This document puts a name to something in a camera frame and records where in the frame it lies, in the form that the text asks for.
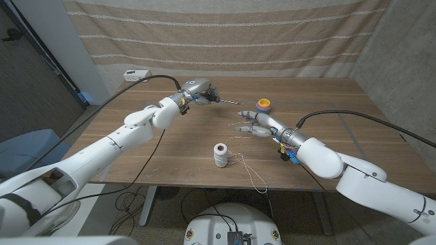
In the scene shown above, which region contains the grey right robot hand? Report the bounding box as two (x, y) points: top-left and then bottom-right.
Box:
(234, 110), (309, 148)

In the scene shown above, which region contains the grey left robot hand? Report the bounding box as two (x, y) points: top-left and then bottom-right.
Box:
(176, 78), (221, 106)

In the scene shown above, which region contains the white string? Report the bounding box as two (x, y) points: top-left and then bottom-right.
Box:
(224, 120), (269, 195)

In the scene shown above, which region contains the blue black handled screwdriver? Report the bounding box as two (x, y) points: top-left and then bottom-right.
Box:
(209, 93), (241, 105)

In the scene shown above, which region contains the white string spool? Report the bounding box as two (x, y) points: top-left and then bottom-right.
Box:
(213, 142), (229, 169)

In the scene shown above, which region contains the striped beige backdrop cloth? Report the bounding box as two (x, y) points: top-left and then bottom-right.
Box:
(62, 0), (392, 79)

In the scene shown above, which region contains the white power strip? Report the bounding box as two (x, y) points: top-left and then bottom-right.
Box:
(123, 69), (152, 83)

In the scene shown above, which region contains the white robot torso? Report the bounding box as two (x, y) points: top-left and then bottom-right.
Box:
(183, 202), (283, 245)

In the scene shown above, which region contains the grey table leg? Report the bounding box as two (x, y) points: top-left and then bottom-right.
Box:
(138, 185), (158, 228)
(312, 192), (334, 236)

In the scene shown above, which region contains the dark door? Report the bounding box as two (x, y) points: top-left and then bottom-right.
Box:
(0, 6), (86, 144)

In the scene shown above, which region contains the blue upholstered seat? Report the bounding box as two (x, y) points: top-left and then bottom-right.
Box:
(0, 128), (71, 184)

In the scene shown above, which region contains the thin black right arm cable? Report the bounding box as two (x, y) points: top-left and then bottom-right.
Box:
(299, 163), (379, 245)

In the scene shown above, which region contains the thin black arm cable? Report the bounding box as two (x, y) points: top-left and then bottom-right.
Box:
(299, 163), (379, 245)
(40, 129), (167, 218)

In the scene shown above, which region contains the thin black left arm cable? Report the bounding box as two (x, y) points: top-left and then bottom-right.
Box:
(40, 129), (167, 218)

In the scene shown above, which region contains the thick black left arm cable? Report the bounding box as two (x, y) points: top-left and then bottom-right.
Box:
(25, 74), (182, 171)

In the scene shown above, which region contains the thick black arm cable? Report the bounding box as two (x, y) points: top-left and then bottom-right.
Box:
(295, 110), (436, 149)
(25, 74), (182, 171)

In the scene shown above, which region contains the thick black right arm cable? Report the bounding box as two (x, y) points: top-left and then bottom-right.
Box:
(295, 110), (436, 149)

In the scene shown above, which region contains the black door handle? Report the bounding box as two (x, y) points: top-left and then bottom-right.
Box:
(1, 28), (23, 42)

